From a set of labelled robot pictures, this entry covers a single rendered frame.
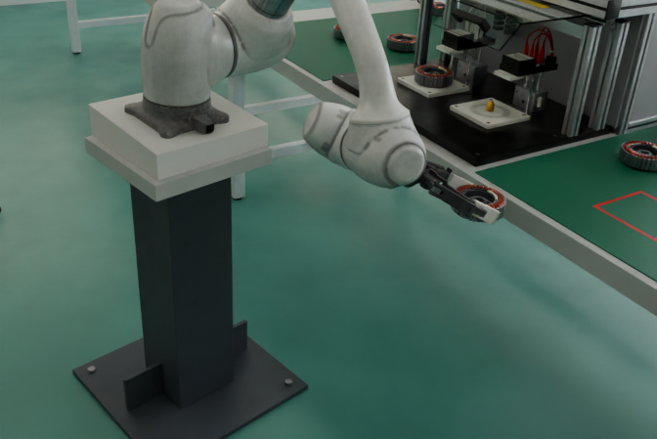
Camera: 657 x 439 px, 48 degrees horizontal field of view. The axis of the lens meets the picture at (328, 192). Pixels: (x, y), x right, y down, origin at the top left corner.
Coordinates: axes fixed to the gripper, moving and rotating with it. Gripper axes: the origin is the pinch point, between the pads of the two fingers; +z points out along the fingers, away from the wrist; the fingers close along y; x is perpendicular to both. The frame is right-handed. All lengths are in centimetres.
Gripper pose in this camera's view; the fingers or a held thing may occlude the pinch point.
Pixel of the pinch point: (477, 200)
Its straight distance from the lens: 155.5
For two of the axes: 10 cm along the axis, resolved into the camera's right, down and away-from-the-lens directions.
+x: 5.1, -8.1, -3.0
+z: 8.3, 3.7, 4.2
